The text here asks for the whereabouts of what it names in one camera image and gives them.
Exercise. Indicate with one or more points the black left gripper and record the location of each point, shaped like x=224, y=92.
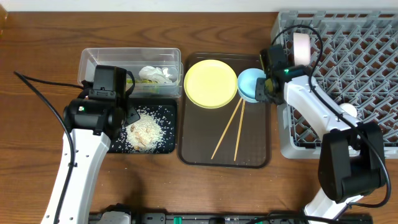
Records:
x=132, y=115

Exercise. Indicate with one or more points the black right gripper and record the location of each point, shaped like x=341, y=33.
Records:
x=262, y=87

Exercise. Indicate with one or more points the pile of rice leftovers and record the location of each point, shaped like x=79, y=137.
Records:
x=144, y=132

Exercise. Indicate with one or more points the light blue bowl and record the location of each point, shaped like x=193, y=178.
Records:
x=247, y=83

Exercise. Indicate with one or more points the green snack wrapper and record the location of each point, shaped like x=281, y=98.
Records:
x=130, y=81

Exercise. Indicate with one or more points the white tissue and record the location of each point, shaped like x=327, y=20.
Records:
x=155, y=74

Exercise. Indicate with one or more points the white bowl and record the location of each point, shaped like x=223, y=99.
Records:
x=301, y=48

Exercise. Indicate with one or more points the yellow plate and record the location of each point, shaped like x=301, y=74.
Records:
x=210, y=84

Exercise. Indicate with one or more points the pale green cup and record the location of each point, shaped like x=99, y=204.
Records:
x=350, y=109

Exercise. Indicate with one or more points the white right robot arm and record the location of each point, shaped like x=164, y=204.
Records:
x=352, y=168

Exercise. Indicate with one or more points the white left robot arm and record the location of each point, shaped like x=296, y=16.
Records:
x=91, y=125

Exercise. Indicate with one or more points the black food waste tray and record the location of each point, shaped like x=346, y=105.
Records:
x=164, y=115

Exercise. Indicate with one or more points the clear plastic waste bin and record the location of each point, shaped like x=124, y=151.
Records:
x=134, y=59

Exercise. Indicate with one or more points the grey dishwasher rack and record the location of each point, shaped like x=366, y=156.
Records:
x=358, y=64

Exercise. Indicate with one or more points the brown serving tray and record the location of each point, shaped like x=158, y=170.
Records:
x=201, y=129

